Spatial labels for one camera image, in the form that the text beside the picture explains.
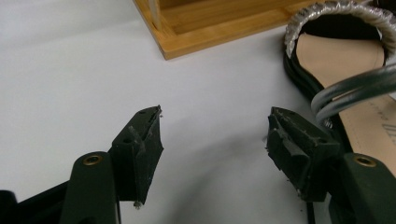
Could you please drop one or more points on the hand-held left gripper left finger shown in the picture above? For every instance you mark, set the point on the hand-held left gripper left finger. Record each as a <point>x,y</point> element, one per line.
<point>137,155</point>

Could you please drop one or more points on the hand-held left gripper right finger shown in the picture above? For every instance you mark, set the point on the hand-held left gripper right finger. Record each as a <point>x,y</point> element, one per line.
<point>299,146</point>

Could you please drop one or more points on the wooden shoe rack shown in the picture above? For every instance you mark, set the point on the wooden shoe rack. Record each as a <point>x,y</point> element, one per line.
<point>218,28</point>

